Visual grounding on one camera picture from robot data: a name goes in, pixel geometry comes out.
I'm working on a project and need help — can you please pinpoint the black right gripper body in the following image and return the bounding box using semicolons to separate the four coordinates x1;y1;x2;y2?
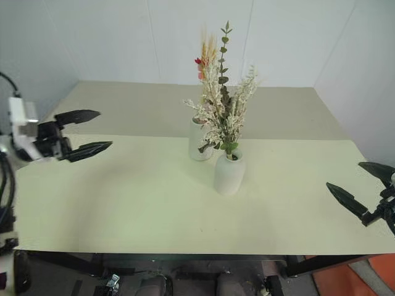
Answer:
374;184;395;237

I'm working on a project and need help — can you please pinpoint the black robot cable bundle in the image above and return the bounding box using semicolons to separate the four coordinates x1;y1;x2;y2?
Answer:
0;155;17;234

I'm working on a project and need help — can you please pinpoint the black metal table frame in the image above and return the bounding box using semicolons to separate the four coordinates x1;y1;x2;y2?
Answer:
14;250;379;296

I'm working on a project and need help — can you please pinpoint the orange floor object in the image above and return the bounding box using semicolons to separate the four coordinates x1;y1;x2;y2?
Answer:
304;254;395;296

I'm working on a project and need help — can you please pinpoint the eucalyptus and white flower bouquet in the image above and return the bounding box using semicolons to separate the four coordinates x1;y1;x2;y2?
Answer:
212;20;262;161

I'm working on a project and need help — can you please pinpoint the silver metal clamp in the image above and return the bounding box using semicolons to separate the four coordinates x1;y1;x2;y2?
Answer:
104;273;122;290

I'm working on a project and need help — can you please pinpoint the wheat and red flower bouquet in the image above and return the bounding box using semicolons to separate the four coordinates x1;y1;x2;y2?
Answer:
182;23;223;155

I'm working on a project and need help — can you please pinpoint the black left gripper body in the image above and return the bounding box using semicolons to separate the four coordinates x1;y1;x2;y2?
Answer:
32;120;74;162

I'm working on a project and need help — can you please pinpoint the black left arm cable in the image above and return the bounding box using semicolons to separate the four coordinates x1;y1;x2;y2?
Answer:
0;72;22;97

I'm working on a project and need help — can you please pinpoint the white ceramic vase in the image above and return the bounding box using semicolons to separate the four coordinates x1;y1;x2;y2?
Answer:
188;117;217;162
214;149;247;196

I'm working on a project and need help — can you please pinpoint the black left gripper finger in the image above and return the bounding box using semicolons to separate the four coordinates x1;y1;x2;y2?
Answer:
58;141;114;164
54;109;102;127

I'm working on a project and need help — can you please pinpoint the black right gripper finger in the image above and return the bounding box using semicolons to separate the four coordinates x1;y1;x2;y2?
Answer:
325;181;383;228
358;162;395;187

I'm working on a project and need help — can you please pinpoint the dark rounded shape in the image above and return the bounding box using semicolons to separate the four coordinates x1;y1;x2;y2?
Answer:
138;275;173;296

